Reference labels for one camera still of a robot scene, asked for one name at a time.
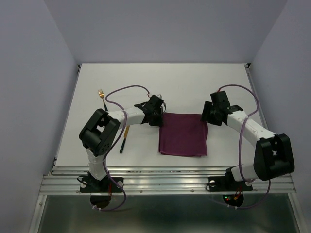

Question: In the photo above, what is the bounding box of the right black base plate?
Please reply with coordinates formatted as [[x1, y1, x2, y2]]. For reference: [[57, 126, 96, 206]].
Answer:
[[206, 176, 253, 192]]

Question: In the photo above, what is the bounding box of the purple cloth napkin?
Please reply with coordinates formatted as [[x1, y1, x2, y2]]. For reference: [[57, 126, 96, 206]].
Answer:
[[158, 113, 208, 157]]

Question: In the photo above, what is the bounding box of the gold fork dark handle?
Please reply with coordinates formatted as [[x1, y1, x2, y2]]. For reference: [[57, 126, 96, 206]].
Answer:
[[98, 89, 108, 111]]

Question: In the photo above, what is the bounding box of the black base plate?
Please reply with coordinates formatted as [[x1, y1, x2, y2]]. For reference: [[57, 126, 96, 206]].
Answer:
[[206, 176, 253, 192], [77, 176, 122, 193]]

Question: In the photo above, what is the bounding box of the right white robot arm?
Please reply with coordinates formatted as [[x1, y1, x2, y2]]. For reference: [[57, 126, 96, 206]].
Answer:
[[201, 91, 295, 192]]

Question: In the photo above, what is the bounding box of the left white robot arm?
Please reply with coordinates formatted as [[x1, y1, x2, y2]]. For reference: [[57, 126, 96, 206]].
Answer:
[[78, 95, 164, 193]]

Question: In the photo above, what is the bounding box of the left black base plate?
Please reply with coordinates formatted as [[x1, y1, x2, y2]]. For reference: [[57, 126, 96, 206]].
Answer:
[[77, 176, 122, 193]]

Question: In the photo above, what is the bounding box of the gold knife dark handle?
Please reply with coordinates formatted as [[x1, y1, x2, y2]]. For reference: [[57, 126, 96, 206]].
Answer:
[[119, 126, 130, 154]]

